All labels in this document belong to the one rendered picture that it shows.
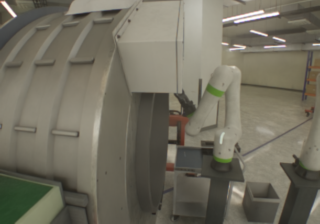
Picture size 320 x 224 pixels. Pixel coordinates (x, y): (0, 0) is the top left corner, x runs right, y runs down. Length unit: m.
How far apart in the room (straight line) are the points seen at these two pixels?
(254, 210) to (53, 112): 2.01
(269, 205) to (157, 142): 1.34
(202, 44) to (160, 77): 3.59
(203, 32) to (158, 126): 3.02
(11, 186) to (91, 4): 0.58
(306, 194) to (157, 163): 1.02
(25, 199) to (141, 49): 0.39
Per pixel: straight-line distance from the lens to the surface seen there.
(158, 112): 1.39
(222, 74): 1.02
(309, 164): 1.13
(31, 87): 0.53
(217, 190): 1.28
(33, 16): 0.88
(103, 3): 0.68
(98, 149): 0.37
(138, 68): 0.47
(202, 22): 4.13
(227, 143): 1.10
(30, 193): 0.40
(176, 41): 0.42
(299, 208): 1.47
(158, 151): 1.41
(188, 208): 2.03
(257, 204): 2.09
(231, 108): 1.21
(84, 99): 0.41
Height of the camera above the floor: 1.56
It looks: 12 degrees down
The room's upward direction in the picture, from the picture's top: straight up
